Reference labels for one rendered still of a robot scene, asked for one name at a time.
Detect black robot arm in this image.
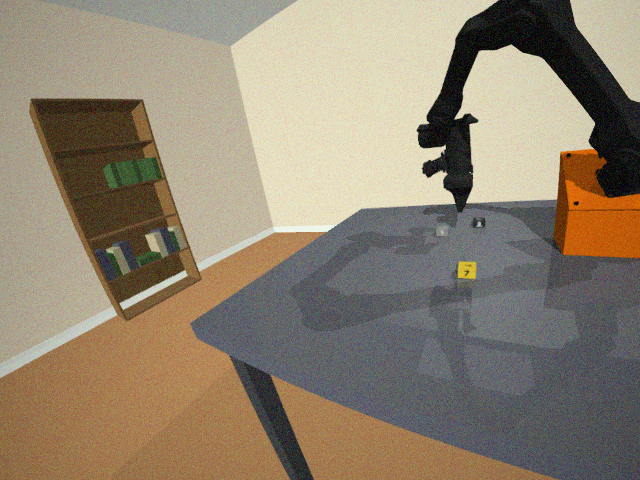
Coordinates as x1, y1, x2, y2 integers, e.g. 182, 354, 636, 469
417, 0, 640, 198

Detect yellow digit block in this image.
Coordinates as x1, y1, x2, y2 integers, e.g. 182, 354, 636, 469
458, 262, 476, 279

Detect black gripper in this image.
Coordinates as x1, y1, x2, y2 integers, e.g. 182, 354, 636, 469
443, 144, 474, 213

